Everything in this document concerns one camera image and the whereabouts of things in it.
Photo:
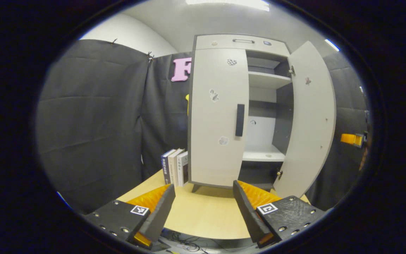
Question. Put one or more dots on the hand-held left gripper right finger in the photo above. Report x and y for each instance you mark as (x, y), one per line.
(247, 211)

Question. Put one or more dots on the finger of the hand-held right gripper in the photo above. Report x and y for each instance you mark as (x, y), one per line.
(349, 138)

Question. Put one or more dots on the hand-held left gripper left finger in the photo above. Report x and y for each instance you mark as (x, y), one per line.
(160, 211)

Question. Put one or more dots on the grey cabinet door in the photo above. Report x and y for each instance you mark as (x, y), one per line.
(217, 116)
(308, 123)

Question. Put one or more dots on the grey double-door shoe cabinet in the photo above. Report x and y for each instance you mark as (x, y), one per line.
(224, 41)

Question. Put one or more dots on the white cabinet shelf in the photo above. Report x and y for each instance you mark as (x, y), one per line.
(263, 155)
(266, 80)

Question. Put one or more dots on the dark blue book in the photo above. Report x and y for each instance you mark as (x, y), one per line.
(166, 165)

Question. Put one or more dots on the grey and white book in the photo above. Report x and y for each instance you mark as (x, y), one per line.
(183, 169)

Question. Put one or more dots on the small ceiling light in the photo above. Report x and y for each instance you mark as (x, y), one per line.
(332, 45)

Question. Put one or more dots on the black backdrop cloth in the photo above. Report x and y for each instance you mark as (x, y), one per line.
(90, 123)

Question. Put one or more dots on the small metal clip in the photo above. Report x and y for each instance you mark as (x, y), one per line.
(150, 55)
(113, 41)

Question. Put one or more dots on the long ceiling light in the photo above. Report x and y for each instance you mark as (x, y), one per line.
(227, 3)

